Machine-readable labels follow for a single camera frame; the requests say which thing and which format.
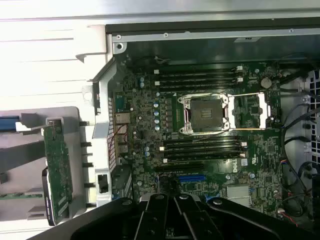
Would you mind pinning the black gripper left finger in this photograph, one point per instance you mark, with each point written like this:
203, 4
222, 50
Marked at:
105, 225

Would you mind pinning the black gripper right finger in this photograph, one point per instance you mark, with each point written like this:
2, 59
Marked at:
225, 225

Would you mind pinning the silver chipset heat sink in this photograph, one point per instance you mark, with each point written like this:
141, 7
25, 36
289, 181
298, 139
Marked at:
238, 195

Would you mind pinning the blue expansion slot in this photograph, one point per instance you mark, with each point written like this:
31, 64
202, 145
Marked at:
192, 178

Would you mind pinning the grey parts rack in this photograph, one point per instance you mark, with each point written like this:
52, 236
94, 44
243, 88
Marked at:
77, 175

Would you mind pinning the black RAM slot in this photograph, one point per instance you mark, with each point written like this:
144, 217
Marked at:
200, 140
200, 75
200, 87
200, 151

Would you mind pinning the white-clipped RAM slot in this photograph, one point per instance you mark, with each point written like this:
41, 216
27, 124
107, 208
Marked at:
200, 81
200, 70
200, 146

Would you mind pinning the green RAM stick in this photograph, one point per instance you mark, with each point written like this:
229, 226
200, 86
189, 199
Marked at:
20, 196

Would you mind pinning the locking lever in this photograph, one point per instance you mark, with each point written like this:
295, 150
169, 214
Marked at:
250, 129

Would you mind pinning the CPU socket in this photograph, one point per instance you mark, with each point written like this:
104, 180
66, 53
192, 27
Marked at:
205, 113

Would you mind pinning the silver socket cover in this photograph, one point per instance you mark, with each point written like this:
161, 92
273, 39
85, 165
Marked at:
263, 110

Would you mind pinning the green motherboard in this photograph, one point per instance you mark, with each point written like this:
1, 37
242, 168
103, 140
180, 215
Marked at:
140, 100

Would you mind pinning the round coin battery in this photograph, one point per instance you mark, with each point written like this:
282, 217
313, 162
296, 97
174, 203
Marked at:
266, 82

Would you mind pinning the perforated metal disk bay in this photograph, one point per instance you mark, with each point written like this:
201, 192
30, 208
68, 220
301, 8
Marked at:
313, 82

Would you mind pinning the open black PC case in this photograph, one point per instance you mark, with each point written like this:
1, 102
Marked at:
175, 33

